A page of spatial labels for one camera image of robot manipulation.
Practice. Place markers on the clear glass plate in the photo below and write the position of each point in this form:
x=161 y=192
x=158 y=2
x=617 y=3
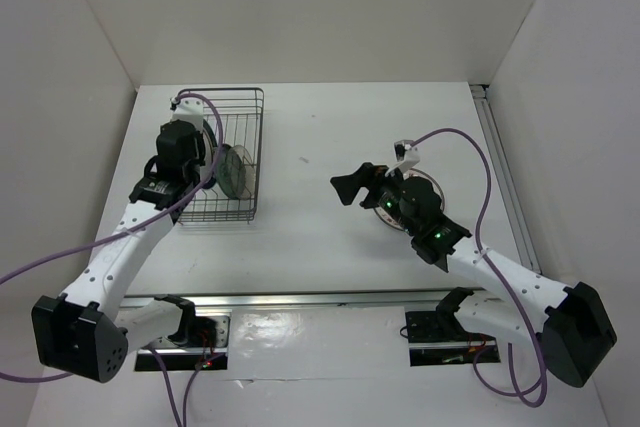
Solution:
x=249 y=185

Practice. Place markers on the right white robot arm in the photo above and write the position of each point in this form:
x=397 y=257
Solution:
x=514 y=303

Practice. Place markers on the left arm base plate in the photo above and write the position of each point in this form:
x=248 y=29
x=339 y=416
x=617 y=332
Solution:
x=207 y=346

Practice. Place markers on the grey wire dish rack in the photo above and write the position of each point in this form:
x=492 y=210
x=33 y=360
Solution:
x=232 y=124

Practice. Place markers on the orange sunburst plate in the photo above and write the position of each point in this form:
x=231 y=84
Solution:
x=386 y=218

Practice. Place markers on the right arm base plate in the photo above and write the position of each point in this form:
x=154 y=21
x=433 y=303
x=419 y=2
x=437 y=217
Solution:
x=429 y=344

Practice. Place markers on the green red rimmed plate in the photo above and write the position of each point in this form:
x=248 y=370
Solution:
x=211 y=146

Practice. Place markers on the aluminium frame rail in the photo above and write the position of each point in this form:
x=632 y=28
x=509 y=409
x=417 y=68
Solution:
x=302 y=240

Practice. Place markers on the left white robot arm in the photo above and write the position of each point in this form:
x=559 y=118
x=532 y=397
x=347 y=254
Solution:
x=80 y=332

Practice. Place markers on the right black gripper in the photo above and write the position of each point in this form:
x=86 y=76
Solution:
x=372 y=176

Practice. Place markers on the blue patterned plate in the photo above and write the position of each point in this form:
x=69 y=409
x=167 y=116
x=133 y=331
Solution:
x=230 y=172

